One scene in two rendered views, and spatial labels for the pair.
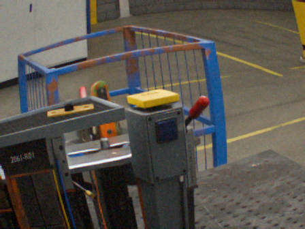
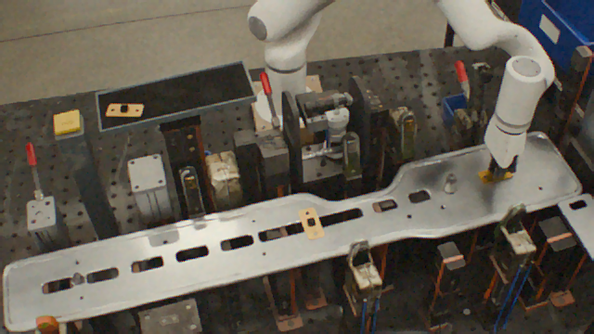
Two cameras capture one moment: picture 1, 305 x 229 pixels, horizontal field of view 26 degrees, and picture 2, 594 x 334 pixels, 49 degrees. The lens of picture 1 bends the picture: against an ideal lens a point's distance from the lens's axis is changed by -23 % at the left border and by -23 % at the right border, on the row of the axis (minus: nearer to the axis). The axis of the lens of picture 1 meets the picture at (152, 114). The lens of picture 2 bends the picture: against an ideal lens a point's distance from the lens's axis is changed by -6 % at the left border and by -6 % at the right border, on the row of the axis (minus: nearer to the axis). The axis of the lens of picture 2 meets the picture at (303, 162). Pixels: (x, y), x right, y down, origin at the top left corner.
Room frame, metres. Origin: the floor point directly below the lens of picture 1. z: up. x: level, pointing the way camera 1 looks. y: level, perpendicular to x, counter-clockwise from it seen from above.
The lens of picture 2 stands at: (2.25, 0.71, 2.24)
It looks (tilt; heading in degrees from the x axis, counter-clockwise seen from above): 48 degrees down; 189
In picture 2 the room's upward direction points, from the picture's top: 1 degrees counter-clockwise
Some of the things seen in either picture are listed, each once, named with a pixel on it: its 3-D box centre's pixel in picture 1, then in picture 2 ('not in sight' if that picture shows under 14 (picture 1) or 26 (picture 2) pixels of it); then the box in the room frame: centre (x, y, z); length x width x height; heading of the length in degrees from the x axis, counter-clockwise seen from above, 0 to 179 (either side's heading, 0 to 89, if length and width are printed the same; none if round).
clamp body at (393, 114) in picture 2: not in sight; (395, 167); (1.05, 0.76, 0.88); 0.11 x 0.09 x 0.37; 25
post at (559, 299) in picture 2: not in sight; (571, 259); (1.27, 1.23, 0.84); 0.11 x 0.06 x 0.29; 25
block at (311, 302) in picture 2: not in sight; (309, 257); (1.33, 0.58, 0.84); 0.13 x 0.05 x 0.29; 25
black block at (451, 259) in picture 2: not in sight; (443, 289); (1.39, 0.90, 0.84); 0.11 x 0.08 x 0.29; 25
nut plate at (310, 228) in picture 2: not in sight; (311, 222); (1.34, 0.58, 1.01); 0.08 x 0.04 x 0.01; 25
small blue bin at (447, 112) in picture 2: not in sight; (461, 115); (0.68, 0.97, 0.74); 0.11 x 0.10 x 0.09; 115
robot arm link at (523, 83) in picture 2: not in sight; (521, 88); (1.15, 1.01, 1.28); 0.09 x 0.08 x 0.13; 146
